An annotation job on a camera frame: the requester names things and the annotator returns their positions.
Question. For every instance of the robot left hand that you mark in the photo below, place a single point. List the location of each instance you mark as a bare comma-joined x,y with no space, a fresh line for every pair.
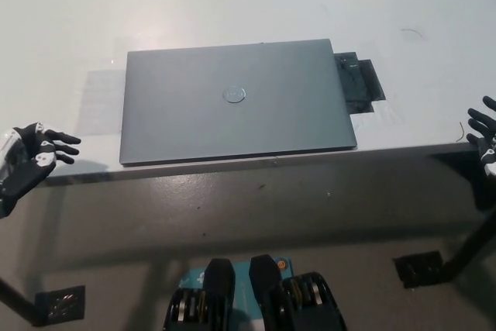
35,170

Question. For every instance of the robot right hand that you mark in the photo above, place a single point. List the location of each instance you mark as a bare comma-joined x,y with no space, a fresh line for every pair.
488,141

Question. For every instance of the grey laptop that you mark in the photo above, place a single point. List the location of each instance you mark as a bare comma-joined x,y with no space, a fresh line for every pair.
236,102

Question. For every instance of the black tape patch on desk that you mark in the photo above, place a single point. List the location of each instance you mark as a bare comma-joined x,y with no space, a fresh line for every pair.
354,83

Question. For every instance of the robot left black body block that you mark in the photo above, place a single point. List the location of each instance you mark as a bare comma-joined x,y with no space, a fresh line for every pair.
209,300

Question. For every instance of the robot black body block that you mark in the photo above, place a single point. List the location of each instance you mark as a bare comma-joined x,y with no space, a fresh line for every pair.
298,304
209,300

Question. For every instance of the robot right black body block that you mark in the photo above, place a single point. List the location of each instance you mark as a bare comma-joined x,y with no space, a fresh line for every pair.
298,304

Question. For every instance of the black table leg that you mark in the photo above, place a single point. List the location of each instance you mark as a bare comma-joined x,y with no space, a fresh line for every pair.
474,242
17,302

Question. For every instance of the curled thin thread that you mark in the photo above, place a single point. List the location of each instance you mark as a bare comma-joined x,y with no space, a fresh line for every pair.
415,32

